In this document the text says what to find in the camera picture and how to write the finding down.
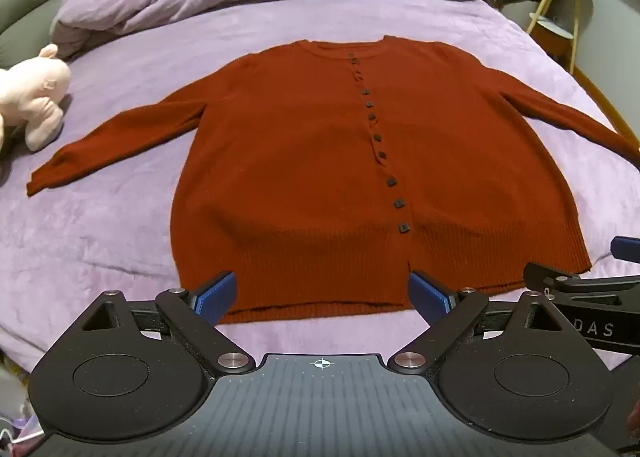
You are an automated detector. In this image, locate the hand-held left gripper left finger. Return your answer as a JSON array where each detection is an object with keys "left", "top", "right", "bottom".
[{"left": 80, "top": 271, "right": 255, "bottom": 374}]

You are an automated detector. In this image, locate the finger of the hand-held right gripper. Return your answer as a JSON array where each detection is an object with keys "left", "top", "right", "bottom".
[
  {"left": 611, "top": 235, "right": 640, "bottom": 264},
  {"left": 523, "top": 262, "right": 640, "bottom": 299}
]

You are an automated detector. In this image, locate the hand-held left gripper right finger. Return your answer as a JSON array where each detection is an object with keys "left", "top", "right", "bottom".
[{"left": 389, "top": 270, "right": 568, "bottom": 376}]

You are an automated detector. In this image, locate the red button cardigan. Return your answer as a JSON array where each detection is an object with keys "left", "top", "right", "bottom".
[{"left": 26, "top": 36, "right": 640, "bottom": 325}]

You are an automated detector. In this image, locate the yellow side table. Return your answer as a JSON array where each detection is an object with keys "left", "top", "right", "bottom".
[{"left": 525, "top": 0, "right": 593, "bottom": 74}]

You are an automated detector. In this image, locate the pink plush toy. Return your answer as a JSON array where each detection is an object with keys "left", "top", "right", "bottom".
[{"left": 0, "top": 44, "right": 72, "bottom": 160}]

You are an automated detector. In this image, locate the wooden bed frame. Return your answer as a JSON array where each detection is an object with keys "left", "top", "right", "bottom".
[{"left": 535, "top": 30, "right": 640, "bottom": 150}]

